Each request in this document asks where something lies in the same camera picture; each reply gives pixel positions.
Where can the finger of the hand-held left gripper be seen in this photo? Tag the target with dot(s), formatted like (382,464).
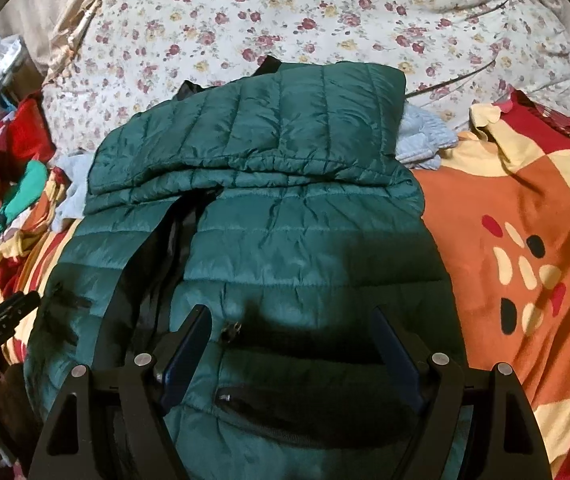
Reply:
(15,307)

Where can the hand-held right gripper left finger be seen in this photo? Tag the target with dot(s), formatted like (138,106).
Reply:
(185,360)

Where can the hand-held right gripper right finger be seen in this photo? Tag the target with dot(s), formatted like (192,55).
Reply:
(397,355)

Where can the green quilted puffer jacket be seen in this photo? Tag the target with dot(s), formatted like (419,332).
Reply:
(265,220)

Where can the teal garment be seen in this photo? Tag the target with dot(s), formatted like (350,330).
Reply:
(20,195)

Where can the red garment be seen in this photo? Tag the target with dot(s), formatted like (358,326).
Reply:
(15,145)

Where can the light blue cloth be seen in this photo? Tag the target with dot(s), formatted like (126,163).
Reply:
(422,135)

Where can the clear plastic bag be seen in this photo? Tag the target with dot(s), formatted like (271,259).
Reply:
(7,57)

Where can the beige satin pillow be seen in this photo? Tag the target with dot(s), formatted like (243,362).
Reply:
(55,15)

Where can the floral quilt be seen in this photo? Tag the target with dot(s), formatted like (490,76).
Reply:
(290,25)

